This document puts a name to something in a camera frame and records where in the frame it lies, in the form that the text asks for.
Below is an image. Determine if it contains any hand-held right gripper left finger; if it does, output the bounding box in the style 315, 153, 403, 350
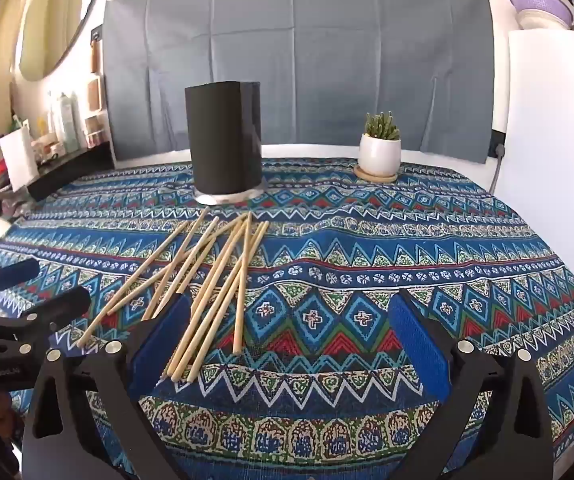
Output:
21, 291, 192, 480

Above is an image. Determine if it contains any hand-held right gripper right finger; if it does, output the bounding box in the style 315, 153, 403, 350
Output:
388, 287, 554, 480

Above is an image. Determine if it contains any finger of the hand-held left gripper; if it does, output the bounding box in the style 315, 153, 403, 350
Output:
0, 259, 41, 295
0, 286, 92, 358

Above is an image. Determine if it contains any bunch of bamboo chopsticks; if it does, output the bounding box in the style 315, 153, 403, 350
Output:
76, 211, 270, 385

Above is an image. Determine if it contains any black cylindrical utensil holder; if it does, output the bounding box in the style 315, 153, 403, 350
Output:
184, 80, 264, 206

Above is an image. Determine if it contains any white paper bag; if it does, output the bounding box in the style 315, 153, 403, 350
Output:
0, 127, 40, 192

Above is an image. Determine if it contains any black side shelf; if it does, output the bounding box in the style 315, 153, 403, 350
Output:
0, 140, 116, 204

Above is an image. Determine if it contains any blue patterned tablecloth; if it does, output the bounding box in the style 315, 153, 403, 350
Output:
0, 157, 574, 480

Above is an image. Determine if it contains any pale green spray bottle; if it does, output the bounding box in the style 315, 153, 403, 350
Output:
54, 92, 80, 153

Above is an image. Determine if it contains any glass jar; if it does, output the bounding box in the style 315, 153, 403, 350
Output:
84, 115, 108, 147

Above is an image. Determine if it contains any round wooden coaster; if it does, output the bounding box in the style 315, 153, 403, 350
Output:
353, 164, 398, 184

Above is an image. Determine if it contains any white ceramic plant pot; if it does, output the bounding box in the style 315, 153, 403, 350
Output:
358, 132, 402, 177

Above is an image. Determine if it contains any green succulent plant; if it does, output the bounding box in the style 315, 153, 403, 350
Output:
363, 111, 402, 142

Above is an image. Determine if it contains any white refrigerator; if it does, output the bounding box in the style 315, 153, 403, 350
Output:
489, 29, 574, 301

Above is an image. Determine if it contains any grey backdrop cloth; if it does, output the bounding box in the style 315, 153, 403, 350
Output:
103, 0, 496, 165

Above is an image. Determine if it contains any white bowl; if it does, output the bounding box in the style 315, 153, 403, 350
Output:
516, 9, 572, 31

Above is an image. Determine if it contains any purple plastic colander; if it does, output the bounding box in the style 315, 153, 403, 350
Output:
509, 0, 574, 26

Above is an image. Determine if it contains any grey power cable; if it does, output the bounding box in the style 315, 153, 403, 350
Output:
489, 149, 506, 194

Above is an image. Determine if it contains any round wall mirror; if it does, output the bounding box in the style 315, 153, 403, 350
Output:
14, 0, 105, 82

